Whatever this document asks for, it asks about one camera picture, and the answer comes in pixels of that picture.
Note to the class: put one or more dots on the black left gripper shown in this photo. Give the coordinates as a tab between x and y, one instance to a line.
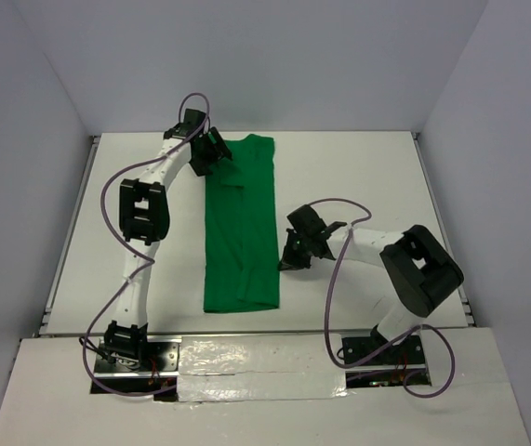
203	167

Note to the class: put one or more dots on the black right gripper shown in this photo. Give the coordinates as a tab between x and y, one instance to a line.
290	260

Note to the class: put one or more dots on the green t shirt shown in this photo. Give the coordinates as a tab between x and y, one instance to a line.
241	245

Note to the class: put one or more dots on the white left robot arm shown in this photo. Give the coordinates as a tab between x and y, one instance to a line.
144	221

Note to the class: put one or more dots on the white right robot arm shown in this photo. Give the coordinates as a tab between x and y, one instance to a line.
422	274

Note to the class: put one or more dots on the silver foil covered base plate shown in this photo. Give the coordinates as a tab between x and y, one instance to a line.
257	367

